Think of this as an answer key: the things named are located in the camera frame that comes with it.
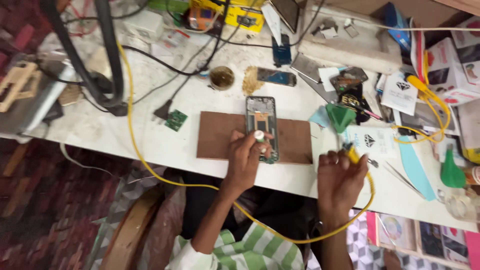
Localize person's right hand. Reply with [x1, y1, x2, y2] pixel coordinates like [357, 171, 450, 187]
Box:
[317, 149, 370, 223]

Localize person's left hand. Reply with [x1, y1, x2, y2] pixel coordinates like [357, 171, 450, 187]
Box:
[224, 129, 273, 192]

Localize small green tube white cap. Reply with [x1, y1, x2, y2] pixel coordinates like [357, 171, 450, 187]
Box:
[254, 130, 268, 154]

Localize yellow soldering iron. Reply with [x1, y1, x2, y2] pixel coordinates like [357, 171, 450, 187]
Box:
[343, 142, 363, 166]

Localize green plastic cone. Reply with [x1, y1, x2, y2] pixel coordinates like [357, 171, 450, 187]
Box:
[325, 103, 357, 135]

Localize light blue cloth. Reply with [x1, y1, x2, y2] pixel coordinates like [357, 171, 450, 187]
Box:
[308, 105, 333, 130]

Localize white paper diamond print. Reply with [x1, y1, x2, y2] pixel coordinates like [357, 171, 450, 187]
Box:
[343, 125, 399, 159]

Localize brown wooden board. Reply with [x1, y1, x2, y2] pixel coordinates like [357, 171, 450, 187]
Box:
[196, 110, 314, 166]

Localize black pink pen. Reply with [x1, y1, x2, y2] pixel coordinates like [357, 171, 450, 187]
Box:
[346, 103, 385, 122]

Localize black pouch gold print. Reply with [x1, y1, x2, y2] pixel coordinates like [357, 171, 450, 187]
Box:
[338, 83, 372, 125]

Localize heap of tan crumbs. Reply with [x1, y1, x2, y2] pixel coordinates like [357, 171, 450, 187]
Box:
[241, 66, 265, 97]

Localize metal tweezers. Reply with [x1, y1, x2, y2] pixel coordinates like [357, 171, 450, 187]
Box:
[382, 161, 427, 196]

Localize blue phone screen part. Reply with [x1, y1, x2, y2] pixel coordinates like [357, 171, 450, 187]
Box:
[257, 67, 298, 88]

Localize round flux tin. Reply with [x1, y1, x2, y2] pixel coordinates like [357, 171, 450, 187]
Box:
[209, 65, 236, 91]

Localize dark phone back cover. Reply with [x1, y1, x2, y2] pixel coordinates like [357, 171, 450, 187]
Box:
[329, 66, 369, 95]

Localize light blue plastic strip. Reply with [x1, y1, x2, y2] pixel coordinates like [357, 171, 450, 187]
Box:
[397, 135, 438, 202]

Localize green circuit board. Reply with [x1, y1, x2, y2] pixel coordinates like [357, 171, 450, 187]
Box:
[164, 109, 188, 132]

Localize grey metal plate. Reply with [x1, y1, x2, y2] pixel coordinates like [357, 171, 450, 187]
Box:
[290, 52, 323, 84]

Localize white card diamond print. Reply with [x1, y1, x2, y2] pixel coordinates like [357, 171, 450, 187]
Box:
[380, 71, 419, 116]

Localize dark blue phone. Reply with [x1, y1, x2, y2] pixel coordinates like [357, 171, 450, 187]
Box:
[271, 33, 293, 68]

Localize green striped white shirt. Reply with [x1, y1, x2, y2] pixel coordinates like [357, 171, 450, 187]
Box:
[165, 222, 305, 270]

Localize black wedge plug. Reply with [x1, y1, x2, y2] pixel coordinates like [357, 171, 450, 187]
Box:
[153, 99, 173, 121]

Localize beige foam block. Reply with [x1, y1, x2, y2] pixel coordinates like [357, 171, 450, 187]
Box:
[298, 18, 404, 74]

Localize wooden tray of cards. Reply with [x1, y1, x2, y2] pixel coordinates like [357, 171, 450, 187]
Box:
[365, 211, 480, 270]

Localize green squeeze bottle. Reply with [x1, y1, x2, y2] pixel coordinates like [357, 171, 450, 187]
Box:
[440, 144, 467, 189]

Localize white folded paper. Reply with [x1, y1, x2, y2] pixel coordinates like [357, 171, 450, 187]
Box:
[261, 3, 282, 47]

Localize yellow cardboard box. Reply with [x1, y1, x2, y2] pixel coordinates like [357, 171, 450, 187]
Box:
[190, 0, 266, 33]

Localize clear glass jar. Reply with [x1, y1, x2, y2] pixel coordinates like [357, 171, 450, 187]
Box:
[444, 187, 480, 223]

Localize dark tablet screen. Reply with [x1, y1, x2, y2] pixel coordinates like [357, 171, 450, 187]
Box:
[268, 0, 301, 34]

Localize orange meter device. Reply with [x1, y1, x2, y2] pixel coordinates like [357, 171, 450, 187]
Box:
[188, 6, 215, 31]

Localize blue packet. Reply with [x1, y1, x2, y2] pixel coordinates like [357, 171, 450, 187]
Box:
[384, 2, 412, 53]

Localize heap of white phone boxes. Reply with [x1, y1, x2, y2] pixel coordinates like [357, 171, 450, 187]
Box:
[427, 16, 480, 106]

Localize wooden stool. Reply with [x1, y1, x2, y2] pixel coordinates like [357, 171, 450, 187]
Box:
[98, 183, 166, 270]

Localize white power adapter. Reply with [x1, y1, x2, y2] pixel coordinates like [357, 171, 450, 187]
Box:
[123, 10, 165, 43]

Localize black lamp stand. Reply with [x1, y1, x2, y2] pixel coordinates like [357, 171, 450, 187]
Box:
[39, 0, 129, 117]

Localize wooden phone stand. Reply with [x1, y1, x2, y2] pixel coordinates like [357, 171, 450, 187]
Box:
[0, 61, 43, 113]

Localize opened phone frame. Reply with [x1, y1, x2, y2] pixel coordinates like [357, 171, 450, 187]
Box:
[245, 96, 280, 165]

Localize yellow tool with coiled cable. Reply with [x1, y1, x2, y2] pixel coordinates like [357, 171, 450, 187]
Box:
[392, 50, 451, 145]

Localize black cable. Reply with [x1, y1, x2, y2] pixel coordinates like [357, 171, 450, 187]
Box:
[121, 0, 326, 106]

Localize yellow soldering iron cable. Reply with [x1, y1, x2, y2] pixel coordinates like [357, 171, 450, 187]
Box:
[115, 40, 376, 245]

